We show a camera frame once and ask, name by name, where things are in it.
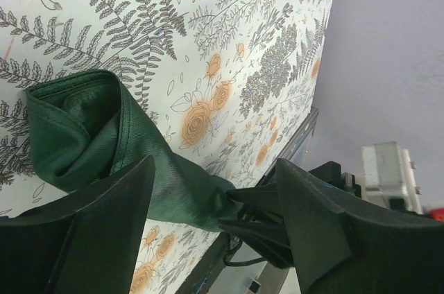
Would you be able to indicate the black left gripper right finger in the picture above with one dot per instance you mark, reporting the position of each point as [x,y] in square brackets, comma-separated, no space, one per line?
[343,244]

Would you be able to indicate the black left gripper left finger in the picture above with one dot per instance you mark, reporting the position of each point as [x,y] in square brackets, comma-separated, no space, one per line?
[86,242]

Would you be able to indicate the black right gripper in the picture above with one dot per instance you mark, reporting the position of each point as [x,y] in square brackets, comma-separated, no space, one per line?
[273,241]

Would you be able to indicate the dark green cloth napkin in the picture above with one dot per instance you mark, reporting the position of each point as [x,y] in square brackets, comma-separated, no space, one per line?
[87,126]

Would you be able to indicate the floral tablecloth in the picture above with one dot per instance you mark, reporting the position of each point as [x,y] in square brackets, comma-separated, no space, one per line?
[226,82]

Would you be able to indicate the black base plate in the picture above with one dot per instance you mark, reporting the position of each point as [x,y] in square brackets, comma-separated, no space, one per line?
[210,265]

